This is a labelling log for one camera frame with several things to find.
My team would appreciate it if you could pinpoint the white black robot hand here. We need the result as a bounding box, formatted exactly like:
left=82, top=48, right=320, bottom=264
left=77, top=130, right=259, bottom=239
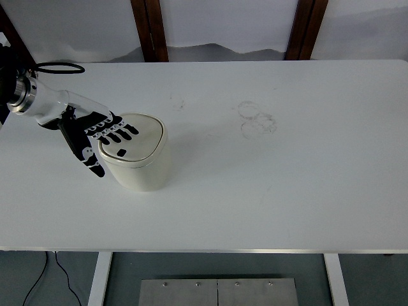
left=30, top=80, right=140, bottom=179

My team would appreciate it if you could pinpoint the cream lidded trash bin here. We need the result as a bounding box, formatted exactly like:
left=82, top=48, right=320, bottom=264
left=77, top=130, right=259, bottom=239
left=98, top=112, right=174, bottom=193

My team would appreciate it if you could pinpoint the white table leg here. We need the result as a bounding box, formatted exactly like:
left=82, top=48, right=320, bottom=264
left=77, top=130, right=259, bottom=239
left=87, top=252, right=113, bottom=306
left=323, top=253, right=351, bottom=306

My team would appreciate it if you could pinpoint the grey metal plate with screws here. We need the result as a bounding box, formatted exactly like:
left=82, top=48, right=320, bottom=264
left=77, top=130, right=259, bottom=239
left=138, top=278, right=299, bottom=306

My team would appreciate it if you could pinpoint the dark wooden screen frame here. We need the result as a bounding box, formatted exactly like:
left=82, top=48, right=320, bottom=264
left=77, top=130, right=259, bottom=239
left=0, top=4, right=35, bottom=64
left=130, top=0, right=170, bottom=63
left=284, top=0, right=329, bottom=61

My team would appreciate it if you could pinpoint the black floor cable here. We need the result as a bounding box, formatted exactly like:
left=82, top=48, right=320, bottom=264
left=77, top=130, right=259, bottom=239
left=22, top=251, right=50, bottom=306
left=54, top=251, right=82, bottom=306

